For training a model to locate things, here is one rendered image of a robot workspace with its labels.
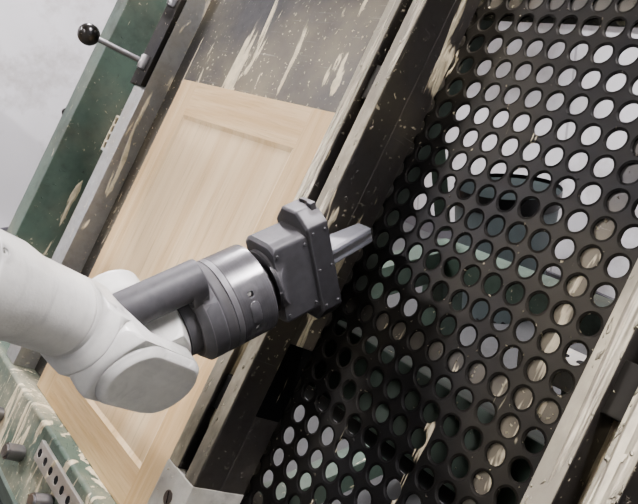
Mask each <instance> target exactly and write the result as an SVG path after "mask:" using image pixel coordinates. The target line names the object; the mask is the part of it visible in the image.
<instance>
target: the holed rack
mask: <svg viewBox="0 0 638 504"><path fill-rule="evenodd" d="M34 460H35V462H36V464H37V466H38V467H39V469H40V471H41V473H42V474H43V476H44V478H45V480H46V482H47V483H48V485H49V487H50V489H51V490H52V492H53V494H54V496H55V498H56V499H57V501H58V503H59V504H84V503H83V501H82V499H81V498H80V496H79V494H78V493H77V491H76V490H75V488H74V486H73V485H72V483H71V481H70V480H69V478H68V476H67V475H66V473H65V471H64V470H63V468H62V467H61V465H60V463H59V462H58V460H57V458H56V457H55V455H54V453H53V452H52V450H51V449H50V447H49V445H48V444H47V442H46V440H42V441H41V443H40V445H39V447H38V449H37V451H36V453H35V455H34Z"/></svg>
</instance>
